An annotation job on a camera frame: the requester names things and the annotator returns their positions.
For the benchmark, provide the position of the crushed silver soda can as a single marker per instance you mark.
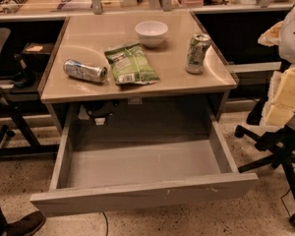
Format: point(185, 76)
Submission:
point(84, 72)

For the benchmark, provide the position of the black shoe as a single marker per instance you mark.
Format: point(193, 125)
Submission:
point(26, 226)

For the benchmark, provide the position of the green jalapeno chip bag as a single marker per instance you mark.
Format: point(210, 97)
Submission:
point(129, 65)

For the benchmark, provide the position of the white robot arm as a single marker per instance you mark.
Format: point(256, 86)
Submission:
point(282, 34)

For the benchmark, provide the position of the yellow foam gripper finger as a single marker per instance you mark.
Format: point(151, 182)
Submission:
point(280, 106)

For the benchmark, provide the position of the white ceramic bowl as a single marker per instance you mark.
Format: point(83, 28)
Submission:
point(151, 33)

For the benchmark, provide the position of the upright green soda can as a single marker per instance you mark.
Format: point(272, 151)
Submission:
point(198, 47)

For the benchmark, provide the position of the open grey drawer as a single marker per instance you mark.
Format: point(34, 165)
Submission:
point(160, 153)

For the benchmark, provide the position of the black office chair right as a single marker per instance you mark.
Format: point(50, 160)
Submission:
point(281, 144)

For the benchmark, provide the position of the black box on shelf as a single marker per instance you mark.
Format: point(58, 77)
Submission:
point(37, 55)

